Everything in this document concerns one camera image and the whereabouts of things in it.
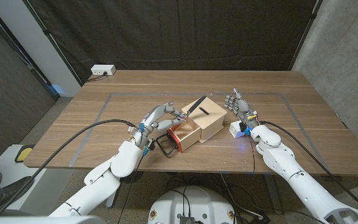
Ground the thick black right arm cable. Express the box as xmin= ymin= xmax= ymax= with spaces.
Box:
xmin=259 ymin=120 xmax=358 ymax=216

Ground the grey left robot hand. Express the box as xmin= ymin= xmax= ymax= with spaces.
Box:
xmin=128 ymin=101 xmax=188 ymax=151

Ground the black backdrop curtain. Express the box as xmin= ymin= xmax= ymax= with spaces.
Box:
xmin=22 ymin=0 xmax=323 ymax=86

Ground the wooden drawer with red front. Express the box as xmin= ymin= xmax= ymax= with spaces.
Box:
xmin=166 ymin=119 xmax=203 ymax=153

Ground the black wire drawer handle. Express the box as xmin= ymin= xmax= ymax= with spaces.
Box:
xmin=155 ymin=133 xmax=179 ymax=156

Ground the black power brick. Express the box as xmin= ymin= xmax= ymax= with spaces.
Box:
xmin=249 ymin=212 xmax=272 ymax=224

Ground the white power strip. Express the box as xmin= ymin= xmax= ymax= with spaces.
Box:
xmin=90 ymin=64 xmax=117 ymax=76

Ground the black round floor disc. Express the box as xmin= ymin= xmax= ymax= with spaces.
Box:
xmin=121 ymin=170 xmax=144 ymax=184

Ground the grey table leg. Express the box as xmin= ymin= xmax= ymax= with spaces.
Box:
xmin=263 ymin=174 xmax=284 ymax=215
xmin=106 ymin=186 xmax=121 ymax=208

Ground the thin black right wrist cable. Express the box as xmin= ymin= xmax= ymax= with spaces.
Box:
xmin=247 ymin=135 xmax=257 ymax=174

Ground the black backdrop stand pole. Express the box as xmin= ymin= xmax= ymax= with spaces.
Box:
xmin=22 ymin=0 xmax=84 ymax=87
xmin=288 ymin=0 xmax=323 ymax=72

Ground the black power strip cord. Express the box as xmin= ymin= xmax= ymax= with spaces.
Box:
xmin=87 ymin=72 xmax=108 ymax=83

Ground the yellow and black foot pedal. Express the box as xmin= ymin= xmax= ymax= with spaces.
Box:
xmin=14 ymin=144 xmax=34 ymax=163

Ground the thin black left wrist cable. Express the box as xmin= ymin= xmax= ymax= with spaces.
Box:
xmin=116 ymin=151 xmax=147 ymax=224

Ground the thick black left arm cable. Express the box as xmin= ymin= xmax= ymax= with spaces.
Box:
xmin=0 ymin=119 xmax=136 ymax=217

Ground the black module on torso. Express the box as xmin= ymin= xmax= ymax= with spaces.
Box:
xmin=178 ymin=215 xmax=196 ymax=224

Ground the white floor platform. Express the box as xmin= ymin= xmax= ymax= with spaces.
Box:
xmin=0 ymin=143 xmax=74 ymax=211

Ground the wooden box with slot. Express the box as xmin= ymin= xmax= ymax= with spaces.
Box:
xmin=181 ymin=96 xmax=228 ymax=144

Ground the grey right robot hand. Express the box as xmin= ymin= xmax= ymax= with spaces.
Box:
xmin=224 ymin=87 xmax=260 ymax=131

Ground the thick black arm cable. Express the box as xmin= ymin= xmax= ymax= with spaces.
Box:
xmin=259 ymin=120 xmax=358 ymax=216
xmin=0 ymin=119 xmax=136 ymax=217

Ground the small white cube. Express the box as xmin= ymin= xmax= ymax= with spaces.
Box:
xmin=229 ymin=120 xmax=247 ymax=139

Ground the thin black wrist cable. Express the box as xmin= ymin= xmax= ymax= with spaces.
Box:
xmin=116 ymin=151 xmax=147 ymax=224
xmin=247 ymin=135 xmax=257 ymax=174

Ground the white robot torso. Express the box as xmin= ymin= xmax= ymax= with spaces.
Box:
xmin=147 ymin=185 xmax=236 ymax=224

